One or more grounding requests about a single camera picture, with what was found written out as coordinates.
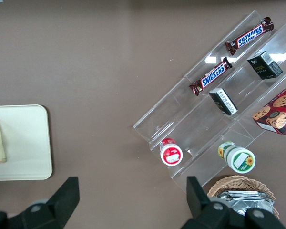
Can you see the oval tan wicker basket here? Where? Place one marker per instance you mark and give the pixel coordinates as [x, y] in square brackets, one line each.
[238, 182]

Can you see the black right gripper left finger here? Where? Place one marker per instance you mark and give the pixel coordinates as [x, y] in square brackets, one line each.
[50, 210]

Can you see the cream rectangular tray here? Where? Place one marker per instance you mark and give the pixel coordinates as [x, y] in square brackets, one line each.
[26, 143]

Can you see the red white lidded jar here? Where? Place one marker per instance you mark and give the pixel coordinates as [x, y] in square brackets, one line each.
[171, 153]

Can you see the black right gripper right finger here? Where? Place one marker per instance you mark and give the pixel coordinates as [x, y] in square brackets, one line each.
[217, 214]

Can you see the small black carton box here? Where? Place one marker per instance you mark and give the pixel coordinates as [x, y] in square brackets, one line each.
[264, 65]
[224, 102]

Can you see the red plaid cookie box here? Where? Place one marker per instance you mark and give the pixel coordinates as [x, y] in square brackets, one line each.
[278, 112]

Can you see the stack of foil trays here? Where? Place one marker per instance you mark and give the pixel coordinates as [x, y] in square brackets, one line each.
[243, 201]

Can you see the Snickers chocolate bar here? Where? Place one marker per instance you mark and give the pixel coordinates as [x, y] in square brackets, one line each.
[249, 35]
[212, 76]

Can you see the green white lidded jar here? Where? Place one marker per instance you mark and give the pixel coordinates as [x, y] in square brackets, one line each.
[240, 159]

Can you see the clear acrylic step shelf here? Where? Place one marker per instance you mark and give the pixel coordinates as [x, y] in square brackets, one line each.
[200, 124]

